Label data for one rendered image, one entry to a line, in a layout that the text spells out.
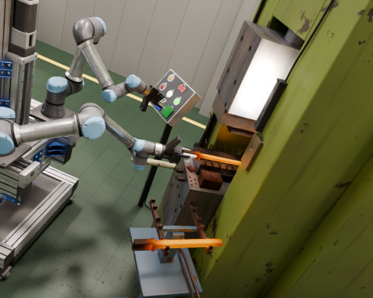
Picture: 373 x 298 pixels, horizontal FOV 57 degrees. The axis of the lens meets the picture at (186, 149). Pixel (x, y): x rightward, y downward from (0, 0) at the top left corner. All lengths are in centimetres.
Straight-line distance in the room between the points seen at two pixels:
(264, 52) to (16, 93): 130
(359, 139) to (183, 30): 352
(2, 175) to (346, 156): 169
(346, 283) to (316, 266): 30
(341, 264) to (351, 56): 115
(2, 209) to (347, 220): 205
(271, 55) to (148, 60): 348
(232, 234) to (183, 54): 344
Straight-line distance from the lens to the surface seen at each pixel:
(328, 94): 147
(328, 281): 222
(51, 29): 563
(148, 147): 194
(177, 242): 156
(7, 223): 249
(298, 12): 177
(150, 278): 175
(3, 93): 213
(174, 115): 232
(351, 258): 212
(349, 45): 142
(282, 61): 174
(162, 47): 495
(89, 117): 176
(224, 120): 186
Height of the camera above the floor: 205
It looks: 31 degrees down
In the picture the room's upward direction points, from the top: 22 degrees clockwise
